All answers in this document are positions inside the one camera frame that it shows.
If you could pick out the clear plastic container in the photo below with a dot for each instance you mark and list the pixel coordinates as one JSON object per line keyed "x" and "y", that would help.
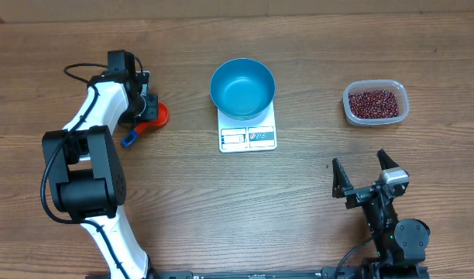
{"x": 379, "y": 84}

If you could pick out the white digital kitchen scale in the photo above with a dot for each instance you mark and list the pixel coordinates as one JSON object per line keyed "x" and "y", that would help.
{"x": 258, "y": 134}

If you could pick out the blue metal bowl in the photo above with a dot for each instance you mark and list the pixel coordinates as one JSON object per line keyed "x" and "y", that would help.
{"x": 242, "y": 88}

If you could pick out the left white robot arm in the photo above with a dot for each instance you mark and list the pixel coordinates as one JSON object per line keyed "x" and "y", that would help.
{"x": 83, "y": 181}

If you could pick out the orange measuring scoop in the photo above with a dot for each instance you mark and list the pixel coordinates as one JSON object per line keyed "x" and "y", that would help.
{"x": 161, "y": 120}

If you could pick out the red beans in container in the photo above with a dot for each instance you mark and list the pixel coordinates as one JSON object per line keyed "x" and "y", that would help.
{"x": 377, "y": 104}

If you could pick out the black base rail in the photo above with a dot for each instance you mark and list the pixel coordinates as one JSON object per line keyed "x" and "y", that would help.
{"x": 324, "y": 273}

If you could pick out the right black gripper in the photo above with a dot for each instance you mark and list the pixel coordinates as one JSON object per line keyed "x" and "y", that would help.
{"x": 341, "y": 188}

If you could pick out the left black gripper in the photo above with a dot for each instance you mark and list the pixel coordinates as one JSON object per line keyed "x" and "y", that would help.
{"x": 152, "y": 111}

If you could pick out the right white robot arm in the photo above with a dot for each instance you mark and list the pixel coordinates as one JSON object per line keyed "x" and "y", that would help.
{"x": 400, "y": 244}

